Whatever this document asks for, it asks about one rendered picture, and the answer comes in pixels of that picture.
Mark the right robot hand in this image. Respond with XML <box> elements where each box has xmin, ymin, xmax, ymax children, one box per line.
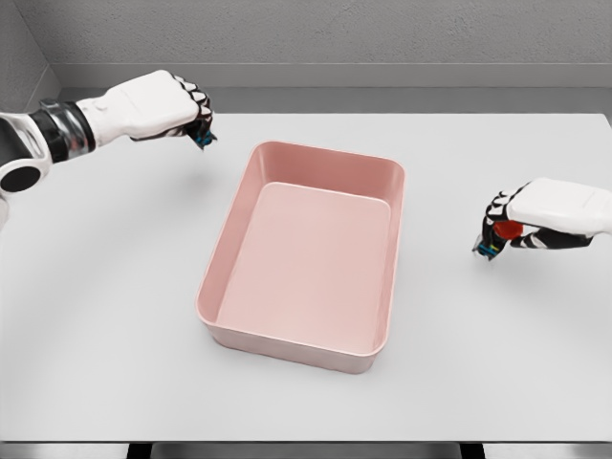
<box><xmin>470</xmin><ymin>177</ymin><xmax>604</xmax><ymax>262</ymax></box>

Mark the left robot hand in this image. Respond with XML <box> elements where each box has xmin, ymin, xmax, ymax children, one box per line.
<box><xmin>107</xmin><ymin>70</ymin><xmax>220</xmax><ymax>153</ymax></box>

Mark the pink rectangular basket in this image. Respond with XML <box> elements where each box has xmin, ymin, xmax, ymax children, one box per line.
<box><xmin>194</xmin><ymin>140</ymin><xmax>407</xmax><ymax>375</ymax></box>

